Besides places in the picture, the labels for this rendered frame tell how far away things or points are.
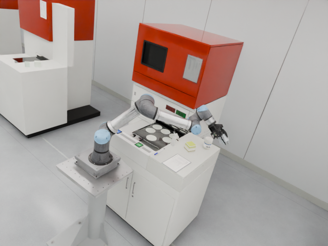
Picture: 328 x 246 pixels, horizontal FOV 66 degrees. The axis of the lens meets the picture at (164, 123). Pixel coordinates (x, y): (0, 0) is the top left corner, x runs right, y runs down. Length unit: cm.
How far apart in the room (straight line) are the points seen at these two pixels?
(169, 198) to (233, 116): 214
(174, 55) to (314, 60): 180
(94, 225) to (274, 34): 297
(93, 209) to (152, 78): 133
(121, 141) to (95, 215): 67
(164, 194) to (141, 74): 125
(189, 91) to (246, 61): 154
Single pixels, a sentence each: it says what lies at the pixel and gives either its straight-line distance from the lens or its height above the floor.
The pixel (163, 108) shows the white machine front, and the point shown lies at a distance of 261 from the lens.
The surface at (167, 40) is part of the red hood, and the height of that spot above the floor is 174.
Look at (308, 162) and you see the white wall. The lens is 383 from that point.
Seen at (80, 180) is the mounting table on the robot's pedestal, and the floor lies 82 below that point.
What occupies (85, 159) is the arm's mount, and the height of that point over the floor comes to 89.
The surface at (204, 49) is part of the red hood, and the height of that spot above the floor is 177.
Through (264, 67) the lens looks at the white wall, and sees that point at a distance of 363.
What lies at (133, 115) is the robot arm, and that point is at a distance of 193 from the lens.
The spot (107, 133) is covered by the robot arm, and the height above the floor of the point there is 112.
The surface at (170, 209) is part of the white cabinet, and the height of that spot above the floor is 61.
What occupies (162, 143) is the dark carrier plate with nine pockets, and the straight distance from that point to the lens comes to 233.
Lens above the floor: 215
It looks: 28 degrees down
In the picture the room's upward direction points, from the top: 12 degrees clockwise
